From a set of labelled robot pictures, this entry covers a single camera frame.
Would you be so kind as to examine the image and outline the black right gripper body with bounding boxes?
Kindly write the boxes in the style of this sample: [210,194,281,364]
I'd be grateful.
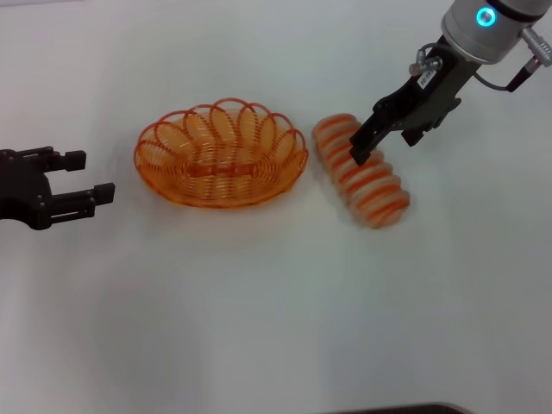
[373,36,482,129]

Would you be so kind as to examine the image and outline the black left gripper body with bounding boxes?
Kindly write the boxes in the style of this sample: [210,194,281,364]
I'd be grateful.
[0,147,53,231]

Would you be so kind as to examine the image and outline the orange striped bread loaf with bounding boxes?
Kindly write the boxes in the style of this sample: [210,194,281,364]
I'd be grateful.
[311,112,411,230]

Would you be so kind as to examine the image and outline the orange wire basket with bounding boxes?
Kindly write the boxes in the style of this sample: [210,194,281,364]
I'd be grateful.
[135,97,310,210]

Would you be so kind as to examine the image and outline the dark rounded robot base edge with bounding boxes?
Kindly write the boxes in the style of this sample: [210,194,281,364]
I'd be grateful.
[327,403,469,414]

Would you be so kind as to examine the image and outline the silver plug with short cable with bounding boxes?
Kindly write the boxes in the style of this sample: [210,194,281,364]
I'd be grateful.
[408,42,445,76]

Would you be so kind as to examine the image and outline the grey plug with dark cable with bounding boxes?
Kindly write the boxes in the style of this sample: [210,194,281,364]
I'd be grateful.
[474,27,552,93]

